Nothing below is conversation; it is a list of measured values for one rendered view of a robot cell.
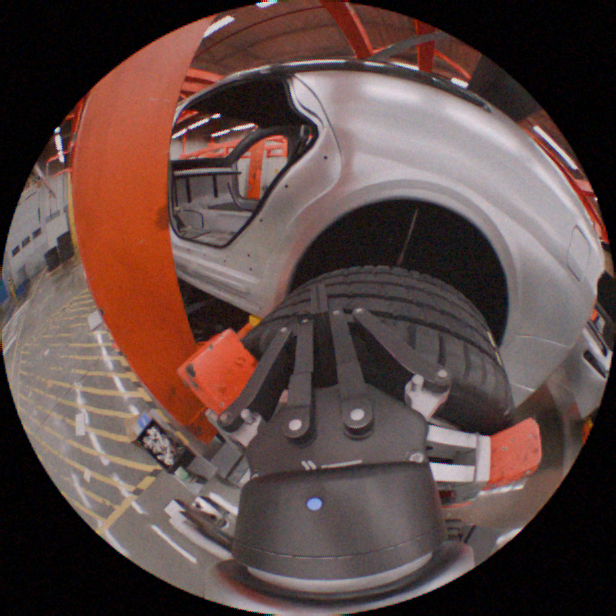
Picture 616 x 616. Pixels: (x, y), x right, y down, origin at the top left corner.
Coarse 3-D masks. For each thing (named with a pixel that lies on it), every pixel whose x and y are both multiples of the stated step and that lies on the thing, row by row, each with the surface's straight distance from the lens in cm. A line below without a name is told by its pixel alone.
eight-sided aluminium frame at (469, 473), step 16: (208, 416) 34; (272, 416) 27; (224, 432) 40; (432, 432) 22; (448, 432) 23; (240, 448) 52; (432, 448) 24; (448, 448) 24; (464, 448) 25; (480, 448) 26; (432, 464) 21; (464, 464) 26; (480, 464) 26; (448, 480) 22; (464, 480) 24; (480, 480) 26; (464, 496) 39
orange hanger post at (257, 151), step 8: (256, 128) 373; (256, 144) 363; (264, 144) 371; (256, 152) 359; (256, 160) 356; (256, 168) 355; (256, 176) 355; (248, 184) 363; (256, 184) 357; (248, 192) 363; (256, 192) 359
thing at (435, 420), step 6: (432, 414) 26; (432, 420) 27; (438, 420) 26; (444, 420) 27; (450, 420) 28; (438, 426) 36; (444, 426) 28; (450, 426) 28; (456, 426) 29; (468, 432) 33; (432, 456) 46; (432, 462) 60; (438, 462) 58; (444, 462) 55; (450, 462) 52
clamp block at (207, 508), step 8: (200, 496) 36; (192, 504) 36; (200, 504) 36; (208, 504) 35; (216, 504) 38; (200, 512) 36; (208, 512) 35; (216, 512) 35; (224, 512) 36; (208, 520) 36; (216, 520) 35; (224, 520) 39; (176, 528) 39
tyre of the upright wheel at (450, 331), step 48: (336, 288) 29; (384, 288) 28; (432, 288) 32; (432, 336) 21; (480, 336) 29; (288, 384) 27; (336, 384) 22; (384, 384) 20; (480, 384) 23; (480, 432) 32
